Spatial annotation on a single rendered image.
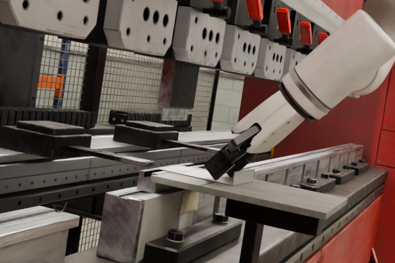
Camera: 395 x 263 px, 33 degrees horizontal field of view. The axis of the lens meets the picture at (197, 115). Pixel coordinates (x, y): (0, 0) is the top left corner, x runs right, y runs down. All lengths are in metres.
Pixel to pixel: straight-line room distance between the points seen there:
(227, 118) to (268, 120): 7.75
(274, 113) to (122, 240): 0.29
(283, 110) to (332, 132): 2.21
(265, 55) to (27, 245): 0.75
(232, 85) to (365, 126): 5.66
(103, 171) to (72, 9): 0.73
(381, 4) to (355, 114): 2.14
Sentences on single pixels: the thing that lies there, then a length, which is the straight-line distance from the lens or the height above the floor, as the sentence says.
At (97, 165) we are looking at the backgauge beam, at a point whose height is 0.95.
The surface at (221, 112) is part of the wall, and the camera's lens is 8.75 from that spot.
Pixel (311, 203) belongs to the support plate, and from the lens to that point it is 0.97.
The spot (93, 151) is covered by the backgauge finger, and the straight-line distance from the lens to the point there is 1.13.
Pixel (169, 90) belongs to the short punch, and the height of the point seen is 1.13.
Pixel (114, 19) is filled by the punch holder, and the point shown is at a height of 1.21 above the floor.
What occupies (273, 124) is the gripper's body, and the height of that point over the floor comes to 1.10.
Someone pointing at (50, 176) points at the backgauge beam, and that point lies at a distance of 1.23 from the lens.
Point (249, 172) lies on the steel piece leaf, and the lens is 1.06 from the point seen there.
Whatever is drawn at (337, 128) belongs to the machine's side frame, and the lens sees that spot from 3.18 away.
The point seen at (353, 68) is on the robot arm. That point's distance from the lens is 0.96.
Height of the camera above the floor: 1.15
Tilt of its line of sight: 3 degrees down
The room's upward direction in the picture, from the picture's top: 9 degrees clockwise
